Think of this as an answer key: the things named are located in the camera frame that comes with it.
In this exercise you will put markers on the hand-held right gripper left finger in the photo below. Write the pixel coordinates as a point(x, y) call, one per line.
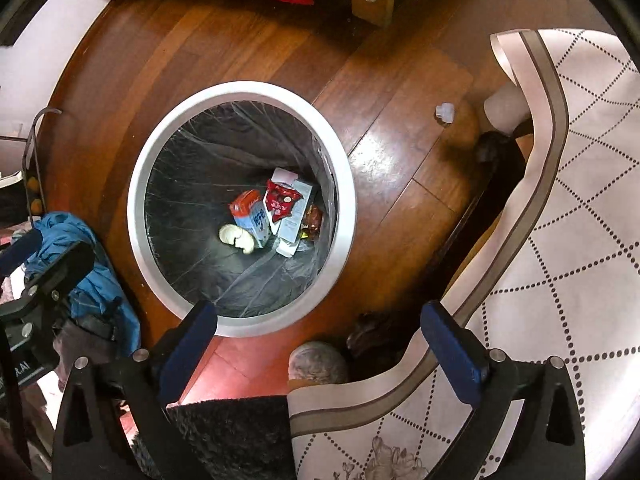
point(190, 350)

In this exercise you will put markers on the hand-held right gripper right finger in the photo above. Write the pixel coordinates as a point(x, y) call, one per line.
point(452, 355)

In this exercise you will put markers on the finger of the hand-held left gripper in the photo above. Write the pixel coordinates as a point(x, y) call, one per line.
point(20, 251)
point(62, 267)

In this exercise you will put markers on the white round trash bin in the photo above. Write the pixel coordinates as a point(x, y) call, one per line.
point(145, 240)

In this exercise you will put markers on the pale fruit peel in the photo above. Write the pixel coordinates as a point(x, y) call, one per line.
point(235, 237)

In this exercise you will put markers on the blue white milk carton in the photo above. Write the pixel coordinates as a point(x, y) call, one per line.
point(252, 220)

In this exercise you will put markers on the white blue box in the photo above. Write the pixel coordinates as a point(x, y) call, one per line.
point(300, 225)

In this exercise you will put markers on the red wrapper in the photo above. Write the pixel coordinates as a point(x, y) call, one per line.
point(281, 200)

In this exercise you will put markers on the brown wrapper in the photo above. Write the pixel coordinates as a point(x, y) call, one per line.
point(312, 222)

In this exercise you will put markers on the clear plastic cap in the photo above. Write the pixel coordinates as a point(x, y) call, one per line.
point(445, 112)

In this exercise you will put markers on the blue cloth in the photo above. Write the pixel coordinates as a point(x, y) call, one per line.
point(75, 260)

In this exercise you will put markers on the diamond pattern tablecloth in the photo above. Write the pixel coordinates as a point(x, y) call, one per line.
point(575, 260)

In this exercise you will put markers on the white table leg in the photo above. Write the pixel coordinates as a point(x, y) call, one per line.
point(505, 107)

